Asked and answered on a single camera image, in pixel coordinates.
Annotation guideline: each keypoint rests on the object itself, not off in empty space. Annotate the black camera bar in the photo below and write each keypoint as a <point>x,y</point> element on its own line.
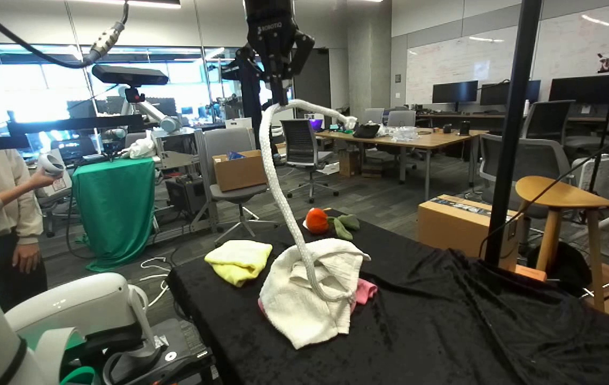
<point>130,76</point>

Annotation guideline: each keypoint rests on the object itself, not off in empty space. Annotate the operator right hand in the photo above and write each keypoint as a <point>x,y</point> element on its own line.
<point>41,180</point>

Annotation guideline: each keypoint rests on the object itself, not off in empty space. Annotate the operator right forearm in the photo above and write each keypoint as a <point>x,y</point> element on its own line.
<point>6,193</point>

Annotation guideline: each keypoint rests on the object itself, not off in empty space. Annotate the black office chair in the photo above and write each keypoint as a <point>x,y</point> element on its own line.
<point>301,151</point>

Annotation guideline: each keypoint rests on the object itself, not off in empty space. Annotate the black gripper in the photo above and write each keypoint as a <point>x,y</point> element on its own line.
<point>279,43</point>

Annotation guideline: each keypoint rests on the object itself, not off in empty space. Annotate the white Franka Panda arm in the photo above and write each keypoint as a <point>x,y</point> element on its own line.
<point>69,313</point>

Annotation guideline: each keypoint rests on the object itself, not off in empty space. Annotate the black background stand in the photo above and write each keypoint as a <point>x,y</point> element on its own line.
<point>251,93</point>

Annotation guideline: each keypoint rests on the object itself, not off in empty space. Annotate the yellow cloth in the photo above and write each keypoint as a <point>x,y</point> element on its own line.
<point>240,259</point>

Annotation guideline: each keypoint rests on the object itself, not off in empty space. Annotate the pink cloth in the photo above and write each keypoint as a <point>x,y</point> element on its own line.
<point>367,291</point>

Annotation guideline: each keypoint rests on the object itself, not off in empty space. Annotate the grey padded office chair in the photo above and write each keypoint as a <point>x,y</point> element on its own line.
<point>530,160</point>

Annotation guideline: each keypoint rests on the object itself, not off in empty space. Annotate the black velvet tablecloth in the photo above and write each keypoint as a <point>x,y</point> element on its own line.
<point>425,335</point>

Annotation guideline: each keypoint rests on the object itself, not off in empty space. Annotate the wooden office desk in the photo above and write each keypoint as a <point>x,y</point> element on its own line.
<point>389,140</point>

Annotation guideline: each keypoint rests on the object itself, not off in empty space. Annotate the cardboard box with black tape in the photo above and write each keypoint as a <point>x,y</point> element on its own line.
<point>461,226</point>

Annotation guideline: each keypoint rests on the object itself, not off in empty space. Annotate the grey mesh office chair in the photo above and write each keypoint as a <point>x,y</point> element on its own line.
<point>545,120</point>

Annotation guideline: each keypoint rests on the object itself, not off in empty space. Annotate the small open cardboard box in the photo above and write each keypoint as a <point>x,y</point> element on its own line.
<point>242,169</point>

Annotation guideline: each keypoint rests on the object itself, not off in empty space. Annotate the wooden stool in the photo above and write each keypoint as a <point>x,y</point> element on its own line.
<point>561,193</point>

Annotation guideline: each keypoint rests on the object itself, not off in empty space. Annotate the operator left forearm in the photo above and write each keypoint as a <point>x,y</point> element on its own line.
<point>25,216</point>

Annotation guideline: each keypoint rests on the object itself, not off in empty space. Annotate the plush radish toy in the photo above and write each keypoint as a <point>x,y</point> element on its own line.
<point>314,220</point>

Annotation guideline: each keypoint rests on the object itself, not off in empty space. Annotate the wide black computer monitor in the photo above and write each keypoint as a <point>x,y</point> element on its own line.
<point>593,88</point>

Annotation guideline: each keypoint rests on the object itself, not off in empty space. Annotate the green cloth covered table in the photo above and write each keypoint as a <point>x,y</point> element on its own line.
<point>115,206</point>

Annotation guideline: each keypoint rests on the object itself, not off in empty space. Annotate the black vertical pole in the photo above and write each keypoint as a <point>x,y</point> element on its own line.
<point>509,129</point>

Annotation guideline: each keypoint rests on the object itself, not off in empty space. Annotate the operator left hand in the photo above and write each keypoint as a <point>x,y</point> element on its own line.
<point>26,258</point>

